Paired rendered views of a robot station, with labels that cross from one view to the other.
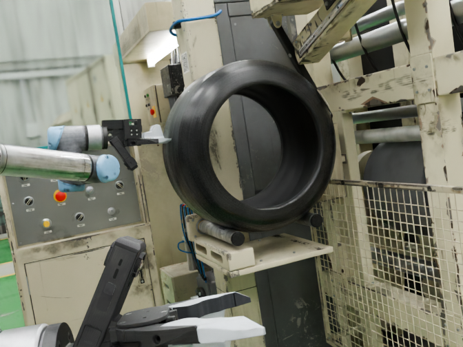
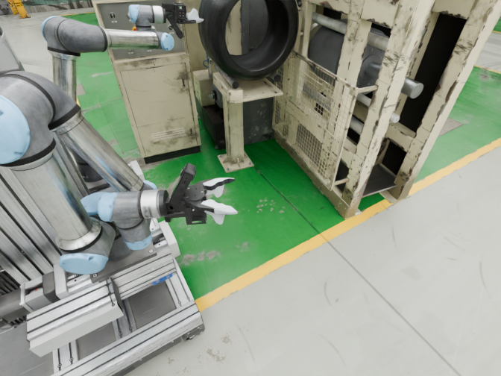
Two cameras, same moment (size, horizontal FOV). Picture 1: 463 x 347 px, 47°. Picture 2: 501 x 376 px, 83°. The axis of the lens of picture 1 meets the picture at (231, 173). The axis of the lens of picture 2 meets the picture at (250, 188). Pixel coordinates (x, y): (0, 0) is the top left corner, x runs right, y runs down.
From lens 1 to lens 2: 34 cm
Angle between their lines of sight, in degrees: 38
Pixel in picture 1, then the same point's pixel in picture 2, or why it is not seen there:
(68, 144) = (142, 20)
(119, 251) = (186, 174)
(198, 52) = not seen: outside the picture
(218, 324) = (221, 209)
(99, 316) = (178, 194)
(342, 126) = (306, 12)
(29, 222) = not seen: hidden behind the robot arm
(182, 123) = (210, 13)
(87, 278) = (154, 82)
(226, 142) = (235, 14)
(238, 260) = (234, 95)
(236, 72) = not seen: outside the picture
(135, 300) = (180, 95)
